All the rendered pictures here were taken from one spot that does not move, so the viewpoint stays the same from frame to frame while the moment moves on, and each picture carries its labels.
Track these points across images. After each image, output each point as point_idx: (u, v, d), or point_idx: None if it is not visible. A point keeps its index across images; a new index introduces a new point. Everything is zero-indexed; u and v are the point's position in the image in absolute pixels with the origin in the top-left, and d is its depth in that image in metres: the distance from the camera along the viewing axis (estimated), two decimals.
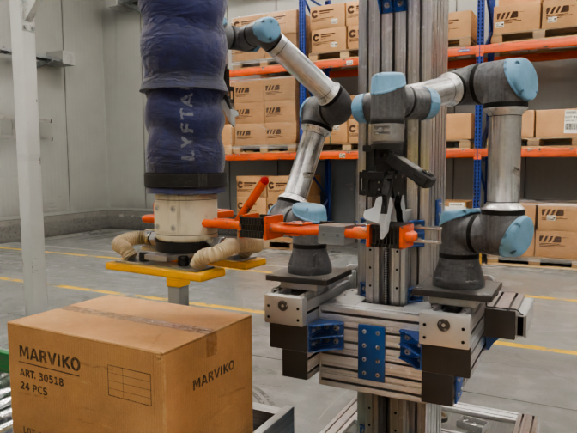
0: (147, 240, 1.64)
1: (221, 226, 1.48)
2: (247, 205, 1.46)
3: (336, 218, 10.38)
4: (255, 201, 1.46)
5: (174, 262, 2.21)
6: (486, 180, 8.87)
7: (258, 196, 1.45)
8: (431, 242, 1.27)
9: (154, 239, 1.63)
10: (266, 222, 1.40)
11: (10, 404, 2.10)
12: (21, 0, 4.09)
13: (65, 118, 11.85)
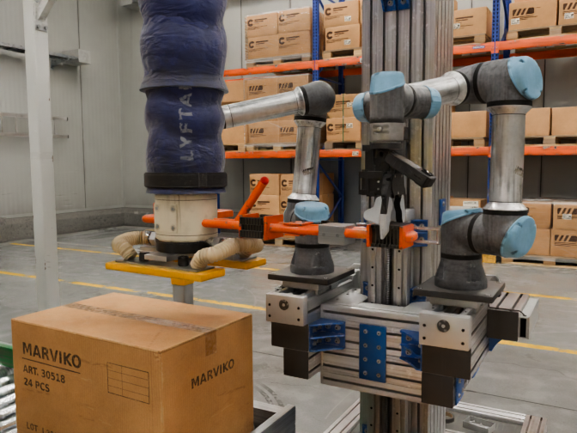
0: (147, 240, 1.64)
1: (221, 226, 1.48)
2: (247, 205, 1.46)
3: (349, 216, 10.35)
4: (255, 201, 1.46)
5: None
6: None
7: (258, 196, 1.45)
8: (429, 243, 1.26)
9: (154, 239, 1.63)
10: (266, 222, 1.40)
11: None
12: (33, 0, 4.14)
13: (81, 116, 11.97)
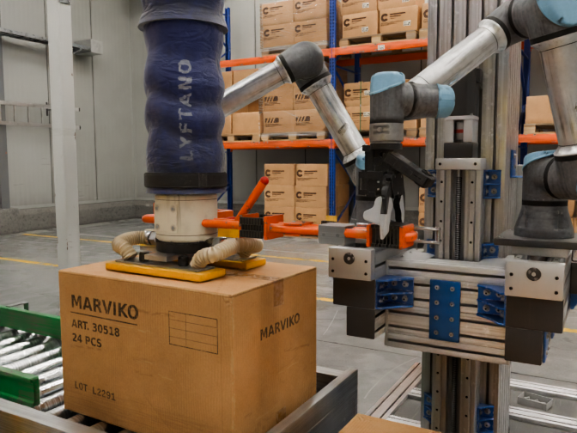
0: (147, 240, 1.64)
1: (221, 226, 1.48)
2: (247, 205, 1.46)
3: None
4: (255, 201, 1.46)
5: None
6: None
7: (258, 196, 1.45)
8: (429, 243, 1.26)
9: (154, 239, 1.63)
10: (266, 222, 1.40)
11: (56, 365, 2.01)
12: None
13: (93, 106, 11.87)
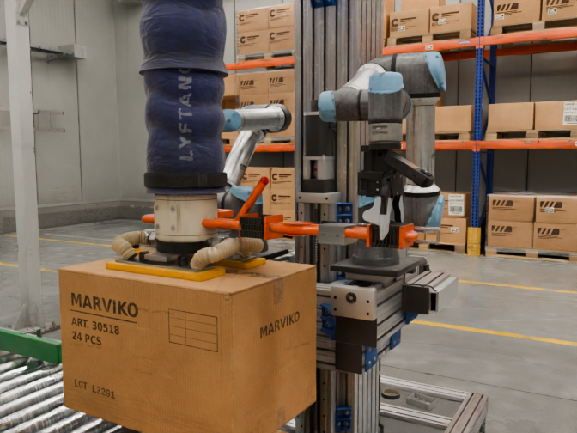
0: (147, 240, 1.64)
1: (221, 226, 1.48)
2: (247, 205, 1.46)
3: None
4: (255, 201, 1.46)
5: None
6: (488, 173, 8.88)
7: (258, 196, 1.45)
8: (429, 243, 1.26)
9: (154, 239, 1.63)
10: (266, 222, 1.40)
11: None
12: None
13: (77, 110, 12.12)
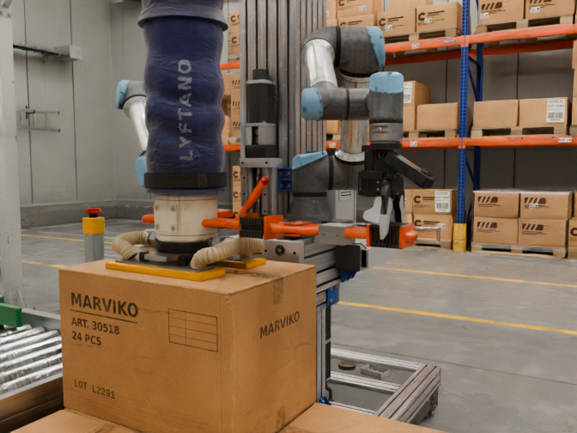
0: (147, 240, 1.64)
1: (221, 226, 1.48)
2: (247, 205, 1.46)
3: None
4: (255, 201, 1.46)
5: (88, 211, 2.46)
6: (475, 171, 8.97)
7: (258, 196, 1.45)
8: (429, 243, 1.26)
9: (154, 239, 1.63)
10: (266, 222, 1.40)
11: None
12: None
13: (73, 110, 12.27)
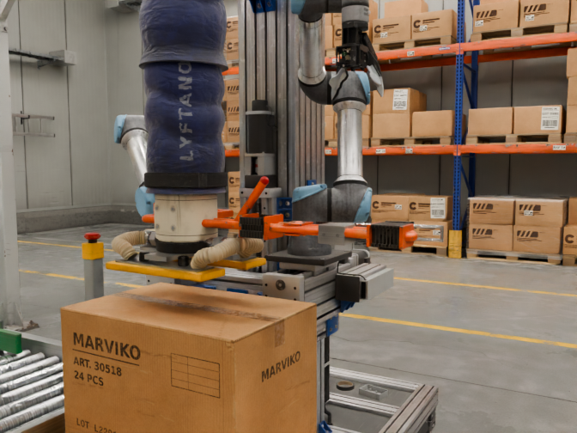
0: (147, 240, 1.64)
1: (221, 226, 1.48)
2: (247, 205, 1.46)
3: None
4: (255, 201, 1.46)
5: (88, 237, 2.46)
6: (470, 177, 9.01)
7: (258, 196, 1.45)
8: (433, 240, 1.30)
9: (154, 239, 1.63)
10: (266, 222, 1.40)
11: None
12: None
13: (68, 115, 12.24)
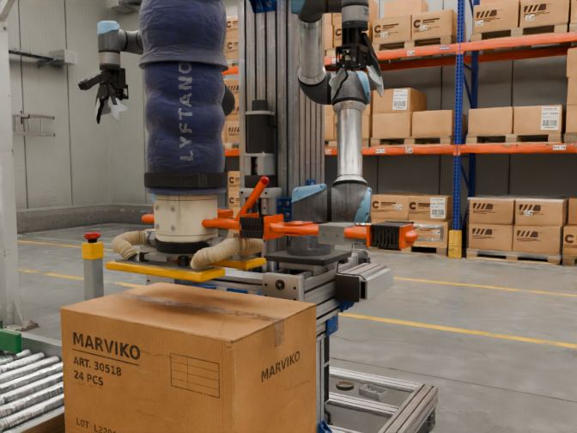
0: (147, 240, 1.64)
1: (221, 226, 1.48)
2: (247, 205, 1.46)
3: None
4: (255, 201, 1.46)
5: (88, 236, 2.47)
6: (470, 177, 9.01)
7: (258, 196, 1.45)
8: (433, 240, 1.30)
9: (154, 239, 1.63)
10: (266, 222, 1.40)
11: None
12: None
13: (68, 115, 12.24)
